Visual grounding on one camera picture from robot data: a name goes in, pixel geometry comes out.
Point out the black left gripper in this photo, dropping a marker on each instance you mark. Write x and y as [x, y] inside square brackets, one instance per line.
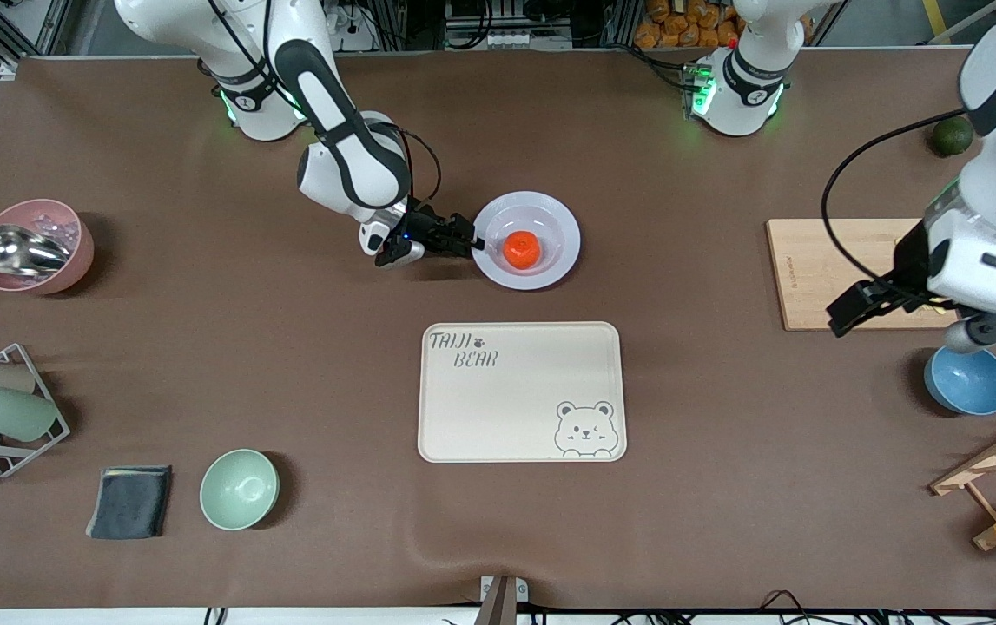
[907, 263]

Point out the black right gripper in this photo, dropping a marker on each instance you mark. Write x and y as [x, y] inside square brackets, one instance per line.
[428, 233]

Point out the orange mandarin fruit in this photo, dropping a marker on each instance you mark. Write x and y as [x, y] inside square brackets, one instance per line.
[522, 249]

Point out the pale lavender round plate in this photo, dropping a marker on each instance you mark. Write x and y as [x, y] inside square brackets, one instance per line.
[550, 217]

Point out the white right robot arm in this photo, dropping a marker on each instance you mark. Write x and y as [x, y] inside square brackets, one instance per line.
[350, 165]

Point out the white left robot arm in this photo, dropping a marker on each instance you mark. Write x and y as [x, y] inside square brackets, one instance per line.
[992, 252]

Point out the wooden cutting board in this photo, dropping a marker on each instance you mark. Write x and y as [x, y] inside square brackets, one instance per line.
[810, 269]

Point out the blue bowl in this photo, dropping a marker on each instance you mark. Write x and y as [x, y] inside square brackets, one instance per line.
[967, 386]

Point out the beige bear print tray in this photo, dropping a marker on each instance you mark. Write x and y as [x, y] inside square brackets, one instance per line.
[515, 408]

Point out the dark green round fruit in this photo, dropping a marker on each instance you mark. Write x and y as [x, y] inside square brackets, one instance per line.
[949, 139]

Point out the wooden dish rack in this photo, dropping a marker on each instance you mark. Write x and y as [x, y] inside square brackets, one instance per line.
[984, 464]

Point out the long white socket strip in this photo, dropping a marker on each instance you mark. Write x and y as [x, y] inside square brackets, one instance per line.
[506, 40]

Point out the white power strip with plugs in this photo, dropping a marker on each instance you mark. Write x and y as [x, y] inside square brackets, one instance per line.
[350, 26]

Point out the bag of orange fruit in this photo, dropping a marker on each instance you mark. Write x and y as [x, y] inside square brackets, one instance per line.
[684, 24]

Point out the mint green bowl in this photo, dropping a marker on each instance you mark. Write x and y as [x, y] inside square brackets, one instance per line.
[239, 490]

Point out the pink bowl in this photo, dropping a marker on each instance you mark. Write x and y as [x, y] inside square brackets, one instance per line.
[72, 260]

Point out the dark grey folded cloth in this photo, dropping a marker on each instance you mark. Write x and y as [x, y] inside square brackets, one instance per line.
[129, 502]

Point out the shiny metal scoop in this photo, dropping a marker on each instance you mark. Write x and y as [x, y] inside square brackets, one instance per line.
[16, 250]

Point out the mint green cup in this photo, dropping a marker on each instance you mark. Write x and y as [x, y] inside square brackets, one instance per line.
[11, 413]

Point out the metal table edge bracket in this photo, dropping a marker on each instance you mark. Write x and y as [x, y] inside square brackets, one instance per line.
[504, 595]

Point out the aluminium frame post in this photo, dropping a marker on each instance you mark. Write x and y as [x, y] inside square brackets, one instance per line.
[20, 39]

